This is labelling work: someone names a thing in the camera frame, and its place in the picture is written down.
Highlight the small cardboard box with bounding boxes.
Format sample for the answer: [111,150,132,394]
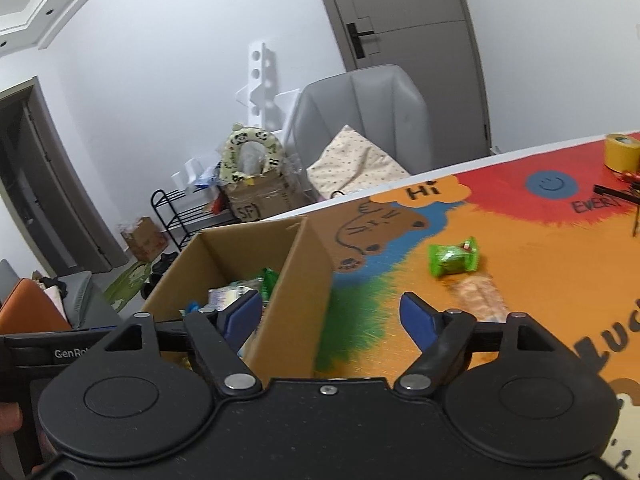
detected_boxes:
[119,216,169,263]

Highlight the dotted cream cushion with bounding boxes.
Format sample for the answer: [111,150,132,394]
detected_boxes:
[305,124,412,201]

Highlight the grey sofa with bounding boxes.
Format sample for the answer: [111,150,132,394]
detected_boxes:
[64,270,122,331]

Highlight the panda print neck pillow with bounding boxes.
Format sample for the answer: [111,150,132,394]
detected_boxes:
[219,122,287,187]

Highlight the long black strip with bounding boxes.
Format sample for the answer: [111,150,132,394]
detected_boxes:
[593,184,640,207]

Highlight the bright green snack packet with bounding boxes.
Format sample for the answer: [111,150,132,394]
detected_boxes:
[428,237,480,279]

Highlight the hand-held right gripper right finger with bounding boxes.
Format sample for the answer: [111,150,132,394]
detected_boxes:
[393,291,566,396]

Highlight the green floor mat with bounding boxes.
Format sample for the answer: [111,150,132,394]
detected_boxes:
[102,262,152,312]

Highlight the clear cracker packet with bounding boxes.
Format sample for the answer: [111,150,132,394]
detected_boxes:
[449,277,509,324]

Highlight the dark green snack packet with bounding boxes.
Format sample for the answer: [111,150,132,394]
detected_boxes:
[260,267,280,307]

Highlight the yellow tape roll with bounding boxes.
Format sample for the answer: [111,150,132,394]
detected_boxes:
[603,133,640,174]

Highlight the orange seat cushion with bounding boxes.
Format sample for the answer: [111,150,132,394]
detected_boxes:
[0,277,74,334]

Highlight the black shoes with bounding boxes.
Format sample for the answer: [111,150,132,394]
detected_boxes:
[140,252,177,301]

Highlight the clear packet with blue band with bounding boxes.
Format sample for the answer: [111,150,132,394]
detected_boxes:
[207,282,264,312]

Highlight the black door handle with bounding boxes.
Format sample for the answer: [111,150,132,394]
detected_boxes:
[346,22,376,59]

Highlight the dark brown doorway frame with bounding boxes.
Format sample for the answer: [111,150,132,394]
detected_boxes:
[0,76,130,282]

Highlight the colourful cat printed table mat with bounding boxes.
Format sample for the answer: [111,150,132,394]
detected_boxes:
[305,132,640,480]

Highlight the black wire shoe rack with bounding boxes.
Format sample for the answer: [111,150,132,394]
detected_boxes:
[149,188,237,252]

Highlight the grey chair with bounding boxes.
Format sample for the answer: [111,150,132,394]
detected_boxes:
[287,64,434,202]

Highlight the white perforated rack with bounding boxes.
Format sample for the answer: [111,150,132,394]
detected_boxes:
[234,42,302,147]

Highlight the grey door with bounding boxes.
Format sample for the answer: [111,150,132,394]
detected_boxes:
[307,0,494,157]

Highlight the taped cardboard box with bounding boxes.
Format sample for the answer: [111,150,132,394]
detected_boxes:
[220,169,309,224]

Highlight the person's left hand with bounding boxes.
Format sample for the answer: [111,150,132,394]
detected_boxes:
[0,402,24,436]

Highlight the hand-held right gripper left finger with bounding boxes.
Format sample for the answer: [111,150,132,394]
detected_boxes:
[102,290,264,395]

